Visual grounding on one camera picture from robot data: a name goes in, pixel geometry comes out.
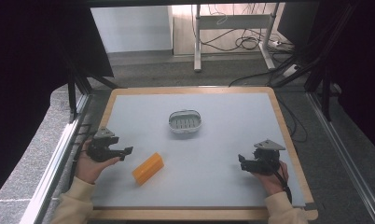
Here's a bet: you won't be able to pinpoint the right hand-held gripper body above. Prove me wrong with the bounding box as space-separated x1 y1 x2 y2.
242 139 286 175

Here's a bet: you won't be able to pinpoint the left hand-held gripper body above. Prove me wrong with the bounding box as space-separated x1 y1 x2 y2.
86 126 125 163

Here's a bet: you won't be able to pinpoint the orange soap bar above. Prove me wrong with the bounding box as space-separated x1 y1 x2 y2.
132 152 165 187

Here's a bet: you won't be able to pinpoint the white soap dish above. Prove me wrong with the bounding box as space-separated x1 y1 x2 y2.
168 109 202 134

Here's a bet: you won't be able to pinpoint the person's left hand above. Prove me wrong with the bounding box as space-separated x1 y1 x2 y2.
75 139 121 185

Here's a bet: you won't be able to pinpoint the person's right hand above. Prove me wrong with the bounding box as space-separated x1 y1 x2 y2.
252 161 290 197

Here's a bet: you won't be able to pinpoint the white power strip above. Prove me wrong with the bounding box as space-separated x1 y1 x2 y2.
282 63 301 78

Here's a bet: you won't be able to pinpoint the black curtain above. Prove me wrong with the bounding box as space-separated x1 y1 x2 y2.
277 0 375 158
0 0 115 203

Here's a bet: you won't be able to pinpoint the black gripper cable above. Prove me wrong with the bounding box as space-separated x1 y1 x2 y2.
271 160 293 204
67 123 93 190

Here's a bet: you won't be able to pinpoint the aluminium frame rail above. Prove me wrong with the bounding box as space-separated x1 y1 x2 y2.
305 91 375 224
19 92 93 224

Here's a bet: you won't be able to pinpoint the black floor cables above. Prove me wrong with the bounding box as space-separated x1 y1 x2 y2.
191 3 311 88

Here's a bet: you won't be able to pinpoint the white wall panel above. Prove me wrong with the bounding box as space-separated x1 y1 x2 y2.
90 5 174 54

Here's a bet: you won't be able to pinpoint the white desk frame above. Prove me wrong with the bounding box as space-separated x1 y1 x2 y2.
191 3 281 73

